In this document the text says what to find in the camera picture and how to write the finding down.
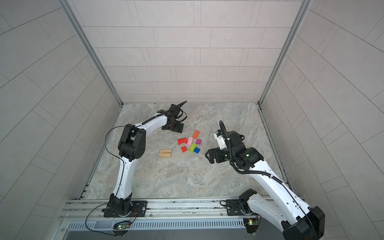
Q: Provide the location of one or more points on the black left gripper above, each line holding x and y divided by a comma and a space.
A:
177, 129

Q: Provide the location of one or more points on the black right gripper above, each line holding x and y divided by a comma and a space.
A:
218, 158

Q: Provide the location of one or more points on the orange wood block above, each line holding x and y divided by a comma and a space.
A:
196, 134

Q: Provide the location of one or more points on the natural wood plank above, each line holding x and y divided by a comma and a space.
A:
167, 151
165, 155

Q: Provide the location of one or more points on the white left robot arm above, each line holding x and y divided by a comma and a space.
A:
132, 146

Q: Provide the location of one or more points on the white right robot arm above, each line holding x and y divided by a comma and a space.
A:
296, 219

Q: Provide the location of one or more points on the red arch wood block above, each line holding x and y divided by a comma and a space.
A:
182, 141

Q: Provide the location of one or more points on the pink wood block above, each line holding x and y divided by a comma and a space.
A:
190, 141

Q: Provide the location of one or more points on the green wood block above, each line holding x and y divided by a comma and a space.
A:
192, 147

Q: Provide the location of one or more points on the red wood cube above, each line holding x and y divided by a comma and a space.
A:
184, 149

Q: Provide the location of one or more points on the right circuit board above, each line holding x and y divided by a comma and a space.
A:
251, 222

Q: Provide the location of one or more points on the circuit board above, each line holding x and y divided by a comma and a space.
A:
122, 226
251, 222

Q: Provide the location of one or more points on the left circuit board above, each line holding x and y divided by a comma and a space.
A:
122, 226

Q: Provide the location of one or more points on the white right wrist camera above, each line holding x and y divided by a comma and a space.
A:
218, 135

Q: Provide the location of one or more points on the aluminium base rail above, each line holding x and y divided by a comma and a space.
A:
157, 214

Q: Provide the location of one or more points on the aluminium corner post left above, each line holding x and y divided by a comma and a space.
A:
88, 47

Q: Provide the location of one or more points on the aluminium corner post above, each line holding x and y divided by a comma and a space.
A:
88, 47
304, 7

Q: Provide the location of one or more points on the aluminium corner post right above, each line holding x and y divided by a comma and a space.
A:
304, 7

